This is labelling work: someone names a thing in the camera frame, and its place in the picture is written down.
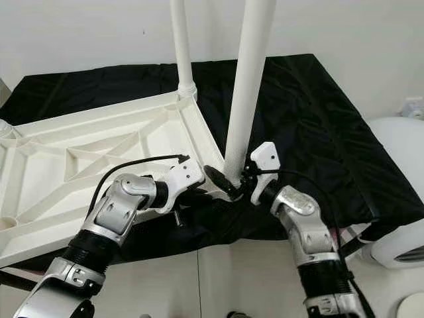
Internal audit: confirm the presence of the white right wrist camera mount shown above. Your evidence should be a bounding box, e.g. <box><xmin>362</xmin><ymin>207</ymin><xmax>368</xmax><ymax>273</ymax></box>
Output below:
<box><xmin>250</xmin><ymin>141</ymin><xmax>280</xmax><ymax>206</ymax></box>

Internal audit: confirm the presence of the white round floor disc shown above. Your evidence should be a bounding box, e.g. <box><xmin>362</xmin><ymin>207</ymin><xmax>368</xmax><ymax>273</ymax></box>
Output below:
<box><xmin>397</xmin><ymin>295</ymin><xmax>424</xmax><ymax>318</ymax></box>

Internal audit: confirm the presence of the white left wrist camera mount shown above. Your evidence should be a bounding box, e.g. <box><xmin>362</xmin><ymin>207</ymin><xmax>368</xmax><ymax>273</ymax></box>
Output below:
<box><xmin>166</xmin><ymin>157</ymin><xmax>206</xmax><ymax>206</ymax></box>

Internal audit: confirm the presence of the white wall power socket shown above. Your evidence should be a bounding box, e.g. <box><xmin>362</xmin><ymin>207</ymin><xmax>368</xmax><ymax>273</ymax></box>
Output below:
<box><xmin>404</xmin><ymin>98</ymin><xmax>424</xmax><ymax>119</ymax></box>

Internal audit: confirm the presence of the black tablecloth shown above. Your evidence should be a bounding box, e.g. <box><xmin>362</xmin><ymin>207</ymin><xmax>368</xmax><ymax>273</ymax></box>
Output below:
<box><xmin>0</xmin><ymin>53</ymin><xmax>424</xmax><ymax>269</ymax></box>

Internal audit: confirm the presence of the white rounded plastic appliance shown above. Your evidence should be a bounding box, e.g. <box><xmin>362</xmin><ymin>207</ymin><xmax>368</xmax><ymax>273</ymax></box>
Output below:
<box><xmin>361</xmin><ymin>116</ymin><xmax>424</xmax><ymax>269</ymax></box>

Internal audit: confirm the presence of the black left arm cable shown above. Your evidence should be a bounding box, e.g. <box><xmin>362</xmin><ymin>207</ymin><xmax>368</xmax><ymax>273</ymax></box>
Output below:
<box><xmin>93</xmin><ymin>154</ymin><xmax>189</xmax><ymax>219</ymax></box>

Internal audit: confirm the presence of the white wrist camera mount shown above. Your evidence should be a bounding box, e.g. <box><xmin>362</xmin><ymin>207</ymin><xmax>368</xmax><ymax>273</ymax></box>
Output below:
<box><xmin>166</xmin><ymin>157</ymin><xmax>206</xmax><ymax>206</ymax></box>
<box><xmin>250</xmin><ymin>141</ymin><xmax>280</xmax><ymax>206</ymax></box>

